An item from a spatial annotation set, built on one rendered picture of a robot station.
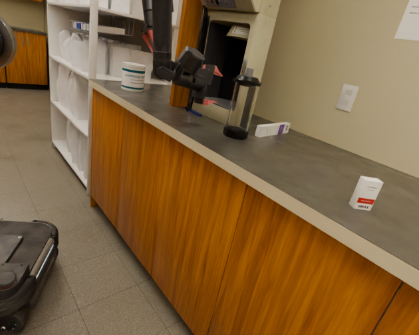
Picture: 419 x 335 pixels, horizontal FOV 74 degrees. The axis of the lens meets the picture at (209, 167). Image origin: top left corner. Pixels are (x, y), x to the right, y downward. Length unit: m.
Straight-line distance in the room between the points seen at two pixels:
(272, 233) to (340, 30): 1.02
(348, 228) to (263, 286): 0.38
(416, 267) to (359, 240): 0.11
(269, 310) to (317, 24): 1.28
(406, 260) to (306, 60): 1.13
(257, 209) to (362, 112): 0.76
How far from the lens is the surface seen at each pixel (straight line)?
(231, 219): 0.97
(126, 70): 1.74
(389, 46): 1.44
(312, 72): 1.57
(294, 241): 0.83
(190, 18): 1.49
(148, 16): 1.33
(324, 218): 0.73
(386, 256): 0.70
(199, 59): 0.94
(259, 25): 1.27
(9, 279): 1.36
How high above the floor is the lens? 1.25
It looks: 23 degrees down
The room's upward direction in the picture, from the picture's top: 12 degrees clockwise
